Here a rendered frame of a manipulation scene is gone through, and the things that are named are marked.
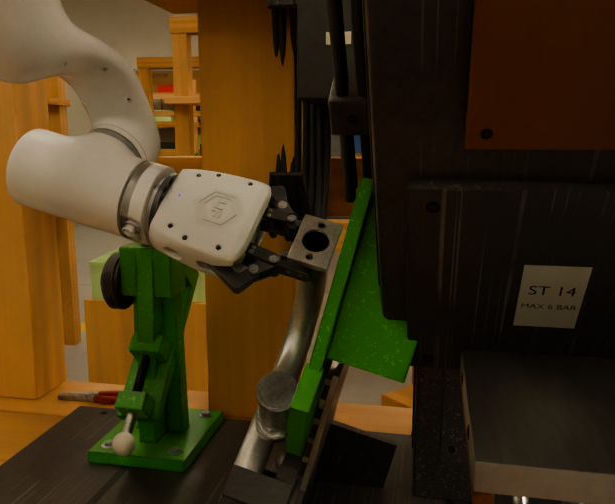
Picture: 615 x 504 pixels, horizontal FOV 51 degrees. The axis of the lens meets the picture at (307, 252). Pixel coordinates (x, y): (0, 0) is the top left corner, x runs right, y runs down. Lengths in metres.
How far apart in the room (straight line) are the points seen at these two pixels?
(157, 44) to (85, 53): 10.67
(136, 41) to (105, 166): 10.80
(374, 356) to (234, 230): 0.18
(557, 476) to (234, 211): 0.39
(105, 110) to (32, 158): 0.10
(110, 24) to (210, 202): 11.05
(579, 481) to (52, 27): 0.53
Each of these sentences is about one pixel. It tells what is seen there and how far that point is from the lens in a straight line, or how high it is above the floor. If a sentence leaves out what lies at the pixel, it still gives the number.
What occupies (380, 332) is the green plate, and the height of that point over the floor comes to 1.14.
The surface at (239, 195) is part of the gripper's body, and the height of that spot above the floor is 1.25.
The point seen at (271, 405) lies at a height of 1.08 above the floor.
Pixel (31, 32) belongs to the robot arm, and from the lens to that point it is 0.62.
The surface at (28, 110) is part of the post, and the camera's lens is 1.11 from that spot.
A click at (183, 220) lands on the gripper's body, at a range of 0.63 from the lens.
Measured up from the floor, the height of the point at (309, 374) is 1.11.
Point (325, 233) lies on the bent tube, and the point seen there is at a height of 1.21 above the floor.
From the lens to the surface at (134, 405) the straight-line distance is 0.82.
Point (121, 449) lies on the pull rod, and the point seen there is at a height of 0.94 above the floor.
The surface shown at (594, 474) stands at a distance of 0.39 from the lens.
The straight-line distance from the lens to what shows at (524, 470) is 0.38.
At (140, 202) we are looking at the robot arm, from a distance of 0.64.
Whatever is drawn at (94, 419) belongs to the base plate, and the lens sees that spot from 1.01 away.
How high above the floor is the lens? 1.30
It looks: 10 degrees down
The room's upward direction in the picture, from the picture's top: straight up
